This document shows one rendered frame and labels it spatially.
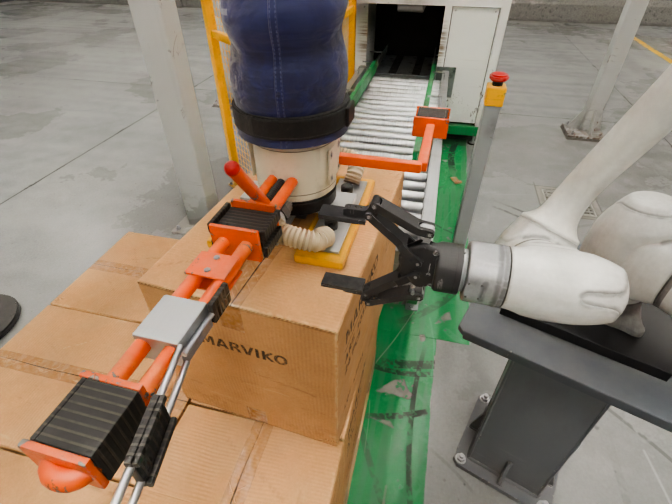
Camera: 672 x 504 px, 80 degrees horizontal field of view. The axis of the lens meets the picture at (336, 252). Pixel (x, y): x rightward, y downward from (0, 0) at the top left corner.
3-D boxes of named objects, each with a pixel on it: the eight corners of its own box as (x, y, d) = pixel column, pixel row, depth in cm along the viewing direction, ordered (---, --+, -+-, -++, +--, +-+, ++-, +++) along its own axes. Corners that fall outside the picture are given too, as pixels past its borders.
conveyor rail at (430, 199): (438, 95, 325) (442, 70, 313) (445, 95, 324) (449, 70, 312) (410, 291, 150) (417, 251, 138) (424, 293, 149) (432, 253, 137)
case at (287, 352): (283, 253, 145) (272, 150, 120) (392, 277, 136) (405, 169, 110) (185, 397, 101) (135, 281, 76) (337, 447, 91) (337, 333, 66)
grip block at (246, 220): (233, 225, 72) (227, 197, 69) (284, 233, 70) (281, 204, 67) (210, 253, 66) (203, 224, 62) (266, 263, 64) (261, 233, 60)
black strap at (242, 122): (262, 95, 90) (259, 76, 88) (363, 104, 85) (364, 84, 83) (213, 134, 73) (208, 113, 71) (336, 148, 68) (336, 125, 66)
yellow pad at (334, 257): (337, 181, 105) (336, 163, 102) (374, 186, 103) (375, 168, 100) (293, 263, 80) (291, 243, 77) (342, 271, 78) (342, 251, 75)
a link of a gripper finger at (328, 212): (364, 225, 57) (365, 221, 56) (317, 218, 58) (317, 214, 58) (369, 214, 59) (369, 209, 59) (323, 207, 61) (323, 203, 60)
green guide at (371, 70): (363, 70, 327) (364, 58, 321) (376, 71, 325) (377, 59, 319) (305, 154, 206) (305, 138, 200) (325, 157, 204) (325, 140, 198)
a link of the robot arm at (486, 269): (496, 320, 57) (453, 313, 59) (493, 278, 64) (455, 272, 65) (513, 273, 52) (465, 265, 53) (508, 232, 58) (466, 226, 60)
